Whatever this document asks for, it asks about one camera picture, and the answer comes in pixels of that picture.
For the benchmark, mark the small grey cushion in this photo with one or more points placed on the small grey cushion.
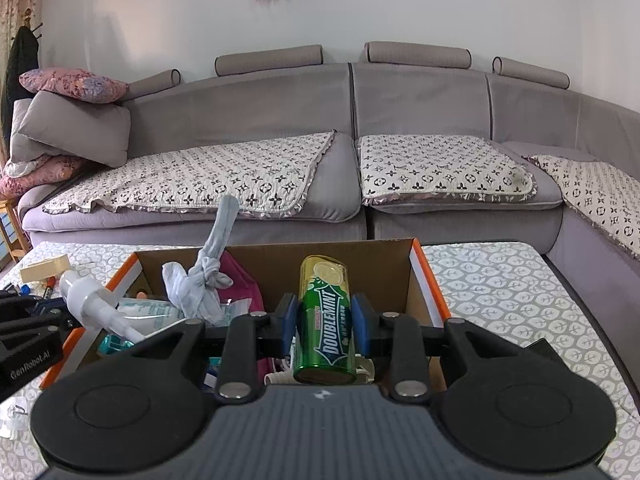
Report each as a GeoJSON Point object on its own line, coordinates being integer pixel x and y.
{"type": "Point", "coordinates": [22, 130]}

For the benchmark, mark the teal plastic clip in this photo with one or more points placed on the teal plastic clip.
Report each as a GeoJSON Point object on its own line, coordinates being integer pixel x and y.
{"type": "Point", "coordinates": [114, 345]}

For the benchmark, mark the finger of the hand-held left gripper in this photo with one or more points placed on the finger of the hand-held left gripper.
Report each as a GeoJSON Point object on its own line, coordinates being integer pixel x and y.
{"type": "Point", "coordinates": [35, 329]}
{"type": "Point", "coordinates": [22, 302]}

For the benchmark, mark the grey knotted sock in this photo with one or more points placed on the grey knotted sock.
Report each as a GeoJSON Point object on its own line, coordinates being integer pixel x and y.
{"type": "Point", "coordinates": [205, 285]}

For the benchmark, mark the patterned sofa cover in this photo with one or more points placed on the patterned sofa cover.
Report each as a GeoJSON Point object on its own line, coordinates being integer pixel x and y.
{"type": "Point", "coordinates": [600, 195]}
{"type": "Point", "coordinates": [440, 165]}
{"type": "Point", "coordinates": [200, 175]}

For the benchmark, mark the pink floral pillow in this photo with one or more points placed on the pink floral pillow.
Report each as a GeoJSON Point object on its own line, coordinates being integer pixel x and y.
{"type": "Point", "coordinates": [75, 85]}
{"type": "Point", "coordinates": [30, 180]}

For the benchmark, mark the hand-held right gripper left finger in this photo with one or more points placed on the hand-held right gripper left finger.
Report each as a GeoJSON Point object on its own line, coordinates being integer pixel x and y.
{"type": "Point", "coordinates": [289, 322]}

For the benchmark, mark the green gum bottle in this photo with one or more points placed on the green gum bottle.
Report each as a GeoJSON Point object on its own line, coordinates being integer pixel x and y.
{"type": "Point", "coordinates": [322, 340]}

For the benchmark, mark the black hanging coat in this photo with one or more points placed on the black hanging coat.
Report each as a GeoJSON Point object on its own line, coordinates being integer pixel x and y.
{"type": "Point", "coordinates": [22, 55]}

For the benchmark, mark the beige box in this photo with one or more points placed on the beige box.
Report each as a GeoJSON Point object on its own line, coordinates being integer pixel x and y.
{"type": "Point", "coordinates": [45, 267]}

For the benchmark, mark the wooden stool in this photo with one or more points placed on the wooden stool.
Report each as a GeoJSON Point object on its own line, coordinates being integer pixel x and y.
{"type": "Point", "coordinates": [7, 240]}

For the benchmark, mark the orange cardboard box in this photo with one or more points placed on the orange cardboard box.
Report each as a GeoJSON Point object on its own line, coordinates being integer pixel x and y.
{"type": "Point", "coordinates": [380, 270]}

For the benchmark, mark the desktop with patterned cloth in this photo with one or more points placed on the desktop with patterned cloth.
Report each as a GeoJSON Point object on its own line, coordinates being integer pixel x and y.
{"type": "Point", "coordinates": [500, 285]}

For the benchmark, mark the large grey cushion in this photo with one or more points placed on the large grey cushion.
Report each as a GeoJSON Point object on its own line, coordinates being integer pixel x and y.
{"type": "Point", "coordinates": [80, 125]}

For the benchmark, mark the floral curtain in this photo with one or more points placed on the floral curtain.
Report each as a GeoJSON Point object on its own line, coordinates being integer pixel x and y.
{"type": "Point", "coordinates": [15, 0]}

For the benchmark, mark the pink pouch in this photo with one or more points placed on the pink pouch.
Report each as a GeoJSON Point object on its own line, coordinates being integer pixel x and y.
{"type": "Point", "coordinates": [245, 285]}

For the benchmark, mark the white pump bottle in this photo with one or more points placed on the white pump bottle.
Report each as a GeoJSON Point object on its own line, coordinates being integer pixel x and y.
{"type": "Point", "coordinates": [85, 305]}

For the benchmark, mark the grey sofa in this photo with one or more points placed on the grey sofa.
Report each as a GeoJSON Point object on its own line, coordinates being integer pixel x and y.
{"type": "Point", "coordinates": [280, 105]}

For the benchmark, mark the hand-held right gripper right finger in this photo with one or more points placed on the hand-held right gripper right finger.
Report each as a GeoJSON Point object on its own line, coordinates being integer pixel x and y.
{"type": "Point", "coordinates": [361, 322]}

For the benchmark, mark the clear teal wipes pack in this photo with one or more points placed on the clear teal wipes pack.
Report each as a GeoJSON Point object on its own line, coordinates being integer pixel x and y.
{"type": "Point", "coordinates": [150, 312]}

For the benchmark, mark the clear plastic bag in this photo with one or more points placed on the clear plastic bag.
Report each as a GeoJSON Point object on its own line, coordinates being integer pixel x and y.
{"type": "Point", "coordinates": [15, 412]}

